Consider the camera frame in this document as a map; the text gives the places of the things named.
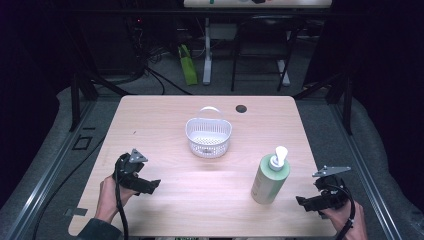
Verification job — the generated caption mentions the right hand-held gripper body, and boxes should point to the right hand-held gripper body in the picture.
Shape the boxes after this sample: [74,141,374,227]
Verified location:
[311,165,352,212]

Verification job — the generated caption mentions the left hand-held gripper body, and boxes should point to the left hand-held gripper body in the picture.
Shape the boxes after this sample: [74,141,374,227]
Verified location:
[112,148,152,194]

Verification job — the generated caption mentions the person's left hand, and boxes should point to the person's left hand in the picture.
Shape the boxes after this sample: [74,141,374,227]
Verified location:
[94,175,138,224]

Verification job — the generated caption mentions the person's right hand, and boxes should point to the person's right hand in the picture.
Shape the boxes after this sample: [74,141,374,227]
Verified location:
[319,199,368,240]

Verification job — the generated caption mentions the green pump bottle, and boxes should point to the green pump bottle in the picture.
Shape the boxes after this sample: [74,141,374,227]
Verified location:
[250,145,292,206]

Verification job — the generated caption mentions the grey tape strip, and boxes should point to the grey tape strip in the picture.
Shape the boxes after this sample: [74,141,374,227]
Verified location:
[64,207,89,218]

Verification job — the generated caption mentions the white plastic basket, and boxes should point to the white plastic basket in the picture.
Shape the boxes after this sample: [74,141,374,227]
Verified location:
[184,105,233,159]

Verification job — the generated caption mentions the black metal stand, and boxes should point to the black metal stand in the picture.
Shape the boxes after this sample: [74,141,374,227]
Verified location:
[68,70,134,133]
[292,70,354,136]

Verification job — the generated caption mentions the green bag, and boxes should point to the green bag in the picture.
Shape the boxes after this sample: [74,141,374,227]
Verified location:
[177,43,199,86]

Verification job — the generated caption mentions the white desk leg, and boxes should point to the white desk leg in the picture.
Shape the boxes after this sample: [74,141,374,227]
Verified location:
[202,17,214,86]

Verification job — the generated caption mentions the black chair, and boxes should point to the black chair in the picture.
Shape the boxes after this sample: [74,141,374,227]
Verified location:
[230,14,298,93]

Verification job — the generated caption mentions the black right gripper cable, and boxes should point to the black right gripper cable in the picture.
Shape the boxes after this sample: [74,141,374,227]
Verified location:
[328,183,357,240]

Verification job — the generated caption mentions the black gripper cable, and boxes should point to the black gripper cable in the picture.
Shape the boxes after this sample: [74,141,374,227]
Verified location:
[328,183,357,240]
[113,156,130,240]

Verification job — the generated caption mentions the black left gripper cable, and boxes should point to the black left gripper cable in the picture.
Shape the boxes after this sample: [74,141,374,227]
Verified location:
[113,156,130,240]

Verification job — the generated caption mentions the aluminium floor rail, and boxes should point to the aluminium floor rail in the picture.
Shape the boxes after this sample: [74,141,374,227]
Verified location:
[329,101,403,240]
[4,99,98,240]

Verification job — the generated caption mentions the black floor cable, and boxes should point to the black floor cable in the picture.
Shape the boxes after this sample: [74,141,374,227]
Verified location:
[31,133,108,240]

